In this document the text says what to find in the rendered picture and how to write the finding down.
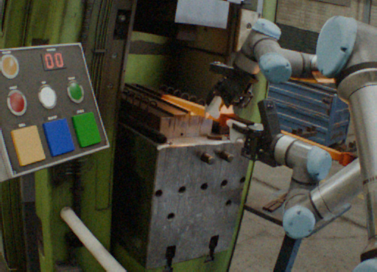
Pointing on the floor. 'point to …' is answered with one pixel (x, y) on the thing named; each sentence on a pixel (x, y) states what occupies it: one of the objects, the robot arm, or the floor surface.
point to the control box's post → (28, 195)
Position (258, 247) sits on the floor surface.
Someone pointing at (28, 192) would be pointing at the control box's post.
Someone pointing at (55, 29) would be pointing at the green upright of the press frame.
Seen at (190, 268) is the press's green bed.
